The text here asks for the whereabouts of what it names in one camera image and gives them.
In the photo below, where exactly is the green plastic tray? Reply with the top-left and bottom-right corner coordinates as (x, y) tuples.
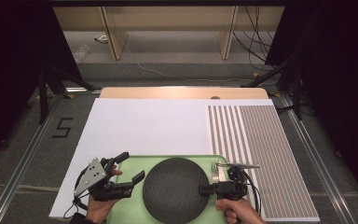
(106, 154), (241, 224)

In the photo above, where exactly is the hand-held gripper cable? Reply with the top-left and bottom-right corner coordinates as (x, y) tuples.
(241, 169), (263, 216)
(63, 194), (90, 218)

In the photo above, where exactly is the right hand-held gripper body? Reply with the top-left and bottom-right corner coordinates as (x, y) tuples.
(215, 161), (261, 202)

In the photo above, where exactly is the black textured round plate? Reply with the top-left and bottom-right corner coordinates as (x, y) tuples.
(142, 157), (212, 224)

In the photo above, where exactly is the black power cable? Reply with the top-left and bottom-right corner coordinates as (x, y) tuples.
(243, 6), (273, 73)
(232, 6), (278, 68)

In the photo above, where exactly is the white floor cable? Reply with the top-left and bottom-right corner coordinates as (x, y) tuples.
(122, 40), (264, 84)

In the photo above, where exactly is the person's right hand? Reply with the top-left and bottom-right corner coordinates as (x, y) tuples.
(214, 198), (267, 224)

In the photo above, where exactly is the black metal stand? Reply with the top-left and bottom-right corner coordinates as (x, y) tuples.
(37, 63), (102, 125)
(241, 59), (303, 120)

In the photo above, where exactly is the metal table knife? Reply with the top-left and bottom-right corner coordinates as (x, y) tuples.
(216, 159), (231, 188)

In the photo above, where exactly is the black curtain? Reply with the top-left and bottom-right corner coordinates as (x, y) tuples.
(265, 0), (358, 200)
(0, 0), (85, 162)

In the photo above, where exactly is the beige wooden desk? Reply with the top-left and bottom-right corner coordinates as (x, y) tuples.
(52, 6), (285, 62)

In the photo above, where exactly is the person's left hand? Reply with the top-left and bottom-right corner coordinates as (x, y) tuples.
(85, 165), (124, 224)

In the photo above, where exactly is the clear plastic wrapper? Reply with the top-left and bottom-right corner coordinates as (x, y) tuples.
(73, 44), (90, 63)

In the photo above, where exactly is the left hand-held gripper cable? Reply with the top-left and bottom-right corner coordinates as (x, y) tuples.
(63, 194), (90, 218)

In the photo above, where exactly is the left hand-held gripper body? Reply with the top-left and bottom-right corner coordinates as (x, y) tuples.
(73, 157), (135, 203)

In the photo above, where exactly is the metal fork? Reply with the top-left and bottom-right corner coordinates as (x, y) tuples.
(210, 161), (221, 184)

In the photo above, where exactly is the striped grey placemat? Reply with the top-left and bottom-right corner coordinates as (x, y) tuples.
(207, 105), (321, 222)

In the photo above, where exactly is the aluminium floor rail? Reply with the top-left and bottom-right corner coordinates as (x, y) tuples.
(279, 92), (357, 224)
(0, 92), (63, 224)

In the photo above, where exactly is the right hand-held gripper cable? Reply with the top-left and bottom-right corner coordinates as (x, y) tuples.
(241, 169), (263, 216)

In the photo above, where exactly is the white board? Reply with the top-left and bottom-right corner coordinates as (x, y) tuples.
(48, 98), (321, 223)

